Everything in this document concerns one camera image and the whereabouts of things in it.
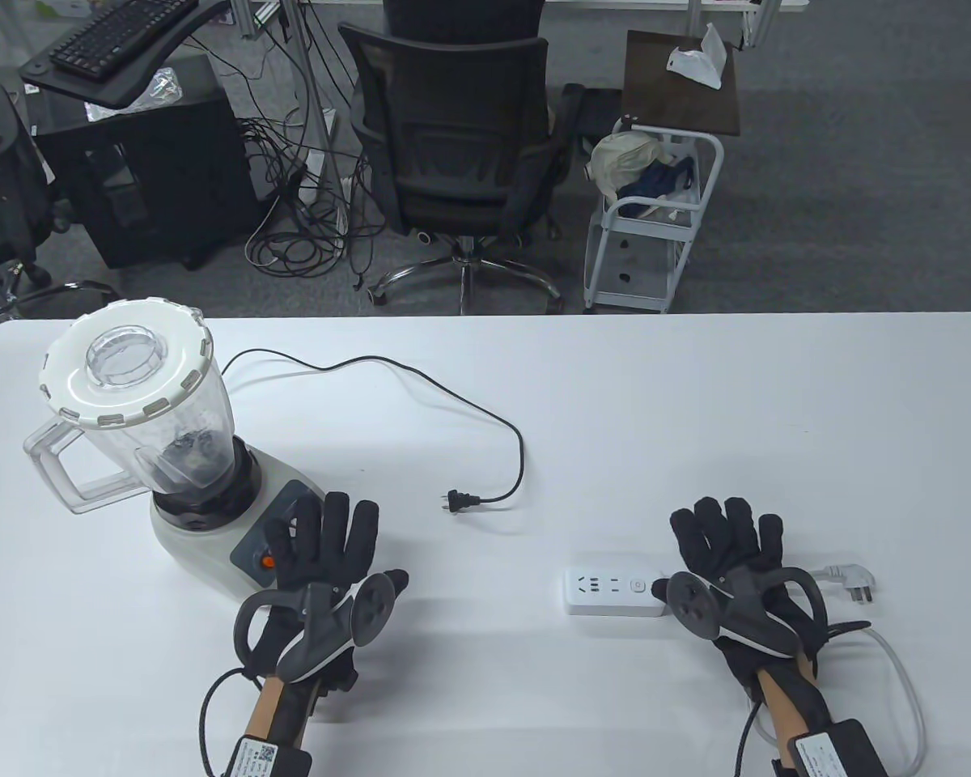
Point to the dark blue cloth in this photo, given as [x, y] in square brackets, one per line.
[655, 182]

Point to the person's right hand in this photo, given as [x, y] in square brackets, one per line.
[732, 538]

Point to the white floor power strip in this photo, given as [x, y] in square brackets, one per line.
[315, 174]

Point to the grey hand tracker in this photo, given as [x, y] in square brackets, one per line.
[756, 623]
[315, 639]

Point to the silver metal desk leg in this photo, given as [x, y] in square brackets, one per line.
[311, 73]

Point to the black labelled wrist box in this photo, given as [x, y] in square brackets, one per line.
[829, 753]
[263, 761]

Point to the person's left forearm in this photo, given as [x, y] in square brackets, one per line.
[269, 704]

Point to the white plastic bag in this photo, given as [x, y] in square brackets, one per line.
[700, 65]

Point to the grey right hand tracker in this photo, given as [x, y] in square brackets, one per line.
[756, 623]

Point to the beige cloth bundle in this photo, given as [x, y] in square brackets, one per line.
[623, 158]

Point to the white utility cart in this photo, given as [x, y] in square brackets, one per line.
[607, 235]

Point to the grey left hand tracker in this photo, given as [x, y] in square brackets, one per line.
[315, 639]

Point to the brown side table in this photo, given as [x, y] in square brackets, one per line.
[672, 97]

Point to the black mesh office chair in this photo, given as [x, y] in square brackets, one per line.
[453, 146]

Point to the white blender with clear jar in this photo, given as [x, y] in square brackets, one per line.
[182, 554]

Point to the black labelled left wrist box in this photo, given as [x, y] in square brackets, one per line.
[263, 761]

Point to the crumpled clear plastic wrap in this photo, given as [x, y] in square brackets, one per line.
[158, 87]

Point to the black computer cabinet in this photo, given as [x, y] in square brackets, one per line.
[170, 178]

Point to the person's right forearm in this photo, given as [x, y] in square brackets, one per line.
[781, 700]

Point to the black chair with chrome base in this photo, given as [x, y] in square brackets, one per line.
[0, 186]

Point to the black labelled right wrist box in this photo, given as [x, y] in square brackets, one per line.
[829, 753]

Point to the black keyboard tray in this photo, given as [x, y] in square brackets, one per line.
[129, 87]

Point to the black keyboard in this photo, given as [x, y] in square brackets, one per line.
[113, 36]

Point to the person's left hand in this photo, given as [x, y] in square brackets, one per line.
[344, 542]

